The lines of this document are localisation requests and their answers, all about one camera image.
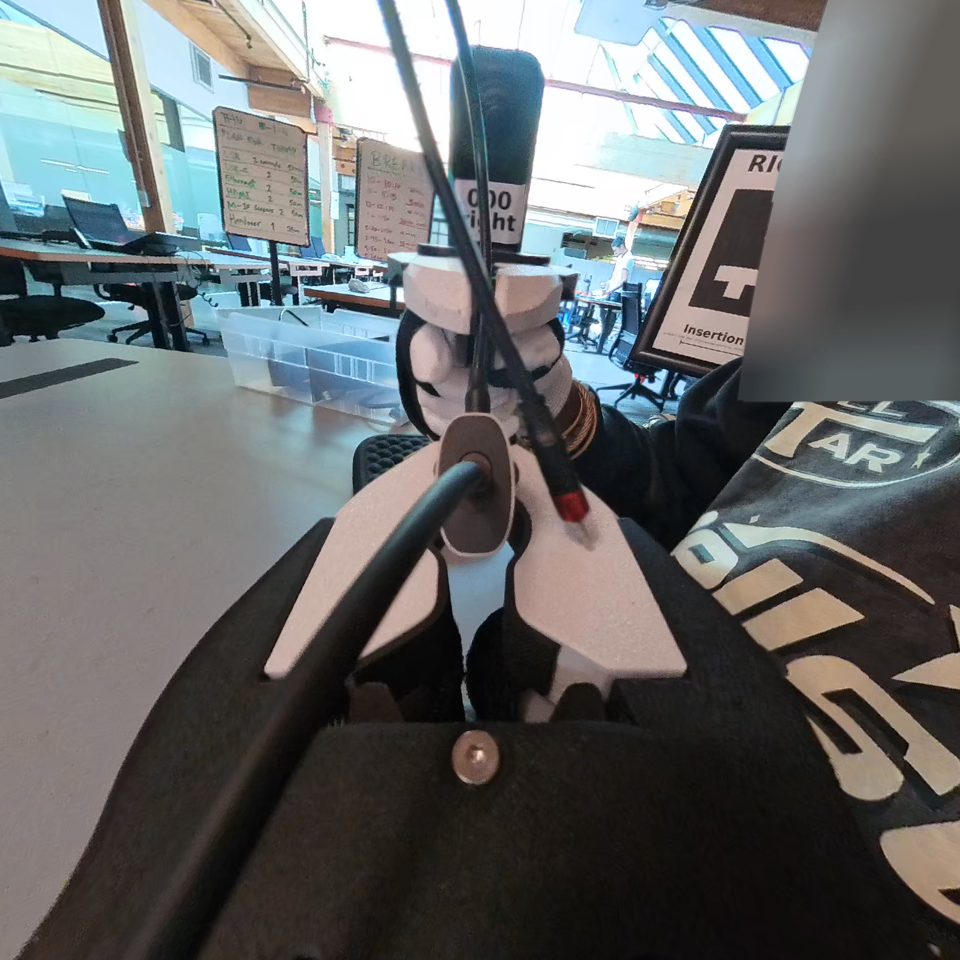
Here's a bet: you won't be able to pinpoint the person's right forearm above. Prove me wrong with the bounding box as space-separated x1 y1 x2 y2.
577 358 751 552

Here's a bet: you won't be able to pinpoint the handwritten whiteboard on stand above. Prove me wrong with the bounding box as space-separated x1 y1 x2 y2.
212 105 311 307
354 136 438 264

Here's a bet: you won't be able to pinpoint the thick black usb cable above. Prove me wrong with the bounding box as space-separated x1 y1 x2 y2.
127 459 500 960

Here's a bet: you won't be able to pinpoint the open black laptop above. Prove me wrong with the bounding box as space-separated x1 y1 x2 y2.
61 193 204 256

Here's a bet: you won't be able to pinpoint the black mesh cushion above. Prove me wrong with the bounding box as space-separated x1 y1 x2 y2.
352 433 440 498

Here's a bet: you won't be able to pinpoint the wooden support post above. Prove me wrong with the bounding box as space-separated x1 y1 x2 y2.
97 0 177 234

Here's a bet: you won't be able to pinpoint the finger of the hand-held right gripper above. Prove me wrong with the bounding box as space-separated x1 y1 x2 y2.
388 253 483 335
491 262 565 333

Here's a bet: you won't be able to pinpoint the office desk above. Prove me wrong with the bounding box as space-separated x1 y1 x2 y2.
0 238 275 352

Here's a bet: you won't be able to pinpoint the gold bracelets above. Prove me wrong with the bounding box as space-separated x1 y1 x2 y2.
556 381 603 460

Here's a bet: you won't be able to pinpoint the thin black usb cable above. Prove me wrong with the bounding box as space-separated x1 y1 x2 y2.
377 0 591 524

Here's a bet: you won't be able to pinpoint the person's right hand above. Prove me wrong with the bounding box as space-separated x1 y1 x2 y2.
408 317 577 445

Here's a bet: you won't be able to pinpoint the clear plastic organizer box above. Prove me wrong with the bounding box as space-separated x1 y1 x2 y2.
216 303 406 423

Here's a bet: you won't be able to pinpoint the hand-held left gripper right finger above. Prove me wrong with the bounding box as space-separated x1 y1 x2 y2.
508 448 689 723

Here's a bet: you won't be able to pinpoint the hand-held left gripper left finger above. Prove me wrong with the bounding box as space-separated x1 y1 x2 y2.
262 442 451 682

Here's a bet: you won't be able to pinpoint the person's black printed shirt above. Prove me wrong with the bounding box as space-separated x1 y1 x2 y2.
671 401 960 931

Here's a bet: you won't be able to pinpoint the square marker sign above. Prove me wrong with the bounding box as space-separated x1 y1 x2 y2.
628 123 792 378

